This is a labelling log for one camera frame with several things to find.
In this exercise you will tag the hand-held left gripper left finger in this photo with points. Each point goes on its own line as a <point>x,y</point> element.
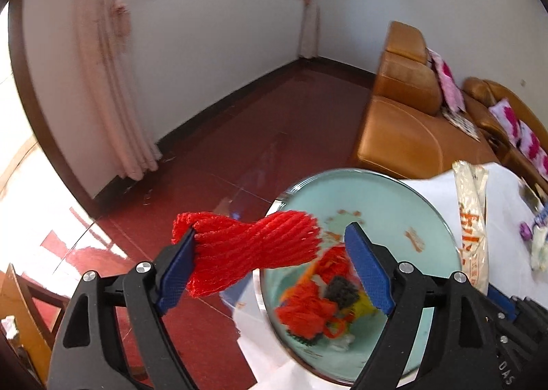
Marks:
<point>177,270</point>

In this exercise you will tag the red foam fruit net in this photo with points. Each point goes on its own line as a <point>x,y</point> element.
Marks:
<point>248,248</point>

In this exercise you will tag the white tablecloth with orange print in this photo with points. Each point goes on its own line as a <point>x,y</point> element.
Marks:
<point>505,201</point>

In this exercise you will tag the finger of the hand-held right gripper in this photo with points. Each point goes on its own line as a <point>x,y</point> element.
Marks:
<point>501,300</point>

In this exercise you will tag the dark grey scouring pad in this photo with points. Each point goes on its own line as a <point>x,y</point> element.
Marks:
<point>341,293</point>

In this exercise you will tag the patterned seat mat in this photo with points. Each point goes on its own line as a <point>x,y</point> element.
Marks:
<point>462,124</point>

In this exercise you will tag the wooden chair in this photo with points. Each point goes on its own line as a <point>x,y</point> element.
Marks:
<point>25,321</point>

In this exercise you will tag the pink curtain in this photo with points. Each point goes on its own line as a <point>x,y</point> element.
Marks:
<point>111,73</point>
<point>310,17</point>

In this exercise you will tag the white plastic packet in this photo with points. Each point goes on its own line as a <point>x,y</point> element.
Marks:
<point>539,248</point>

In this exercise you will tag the clear plastic bag orange print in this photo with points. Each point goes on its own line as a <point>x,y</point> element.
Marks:
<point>471,210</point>

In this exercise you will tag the teal basin with metal rim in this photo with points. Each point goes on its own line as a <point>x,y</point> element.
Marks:
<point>385,210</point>

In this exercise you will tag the pink floral pillow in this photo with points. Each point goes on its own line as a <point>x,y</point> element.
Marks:
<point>522,133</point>
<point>447,77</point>

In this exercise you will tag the small purple wrapper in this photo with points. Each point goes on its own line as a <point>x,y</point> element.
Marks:
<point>525,229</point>

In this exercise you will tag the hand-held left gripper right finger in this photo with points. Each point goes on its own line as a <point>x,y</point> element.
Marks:
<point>368,266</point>

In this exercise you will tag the trash inside bin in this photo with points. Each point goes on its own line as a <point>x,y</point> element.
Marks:
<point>308,308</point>

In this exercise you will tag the brown leather sofa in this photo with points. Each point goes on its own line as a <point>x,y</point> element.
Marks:
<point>398,137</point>

